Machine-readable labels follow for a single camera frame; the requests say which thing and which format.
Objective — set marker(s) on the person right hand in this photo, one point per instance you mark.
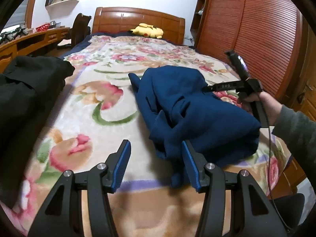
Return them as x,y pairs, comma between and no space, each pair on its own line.
272,106

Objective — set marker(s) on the wooden desk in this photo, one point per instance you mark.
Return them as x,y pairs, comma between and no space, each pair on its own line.
29,44

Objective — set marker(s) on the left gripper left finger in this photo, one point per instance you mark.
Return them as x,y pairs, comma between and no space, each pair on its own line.
61,211

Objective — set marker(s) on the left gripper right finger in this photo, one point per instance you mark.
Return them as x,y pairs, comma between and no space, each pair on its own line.
252,214

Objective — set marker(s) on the dark wooden chair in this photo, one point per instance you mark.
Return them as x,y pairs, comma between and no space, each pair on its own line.
77,33

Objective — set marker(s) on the wooden bed headboard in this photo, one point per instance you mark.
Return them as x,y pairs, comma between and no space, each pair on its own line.
122,19

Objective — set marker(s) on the black folded garment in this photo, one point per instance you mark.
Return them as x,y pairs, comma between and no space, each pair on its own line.
30,87

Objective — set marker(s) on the red basket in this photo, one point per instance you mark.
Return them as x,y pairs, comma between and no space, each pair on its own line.
43,27

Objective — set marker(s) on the navy blue suit jacket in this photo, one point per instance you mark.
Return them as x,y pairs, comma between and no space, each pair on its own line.
174,108

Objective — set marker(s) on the grey sleeved right forearm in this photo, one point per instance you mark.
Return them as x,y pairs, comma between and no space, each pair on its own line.
298,133

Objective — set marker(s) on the floral bed blanket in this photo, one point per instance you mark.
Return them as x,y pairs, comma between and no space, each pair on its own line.
95,112

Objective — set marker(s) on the yellow Pikachu plush toy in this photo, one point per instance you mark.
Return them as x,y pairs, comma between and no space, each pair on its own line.
148,31

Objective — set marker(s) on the wooden louvered wardrobe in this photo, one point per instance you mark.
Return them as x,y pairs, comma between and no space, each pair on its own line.
273,38

